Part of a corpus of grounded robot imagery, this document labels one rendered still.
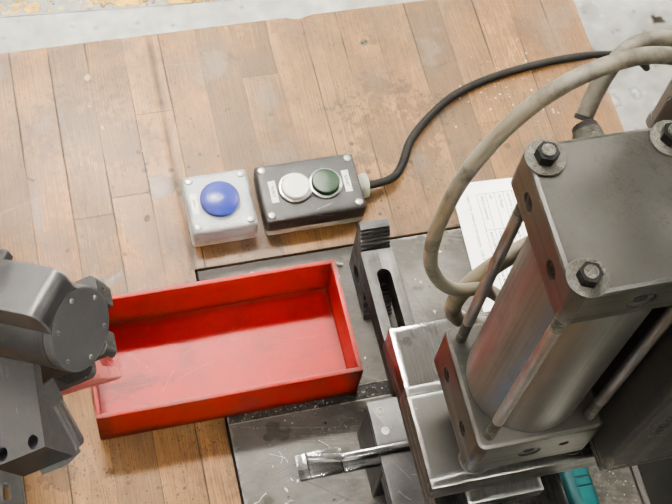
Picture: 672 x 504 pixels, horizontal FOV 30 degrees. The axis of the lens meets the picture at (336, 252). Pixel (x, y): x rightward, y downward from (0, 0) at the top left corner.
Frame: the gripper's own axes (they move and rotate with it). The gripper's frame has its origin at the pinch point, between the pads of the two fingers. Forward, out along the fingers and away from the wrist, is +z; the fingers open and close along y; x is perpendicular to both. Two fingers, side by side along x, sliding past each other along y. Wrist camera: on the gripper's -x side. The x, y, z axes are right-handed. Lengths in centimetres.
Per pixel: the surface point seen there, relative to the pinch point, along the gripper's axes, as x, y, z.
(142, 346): 10.1, -6.9, 18.4
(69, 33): 119, -51, 95
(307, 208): 20.7, 10.8, 25.5
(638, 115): 80, 42, 150
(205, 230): 20.2, 1.6, 20.2
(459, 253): 14.2, 22.3, 35.8
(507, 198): 19, 28, 39
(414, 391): -9.8, 22.5, 3.8
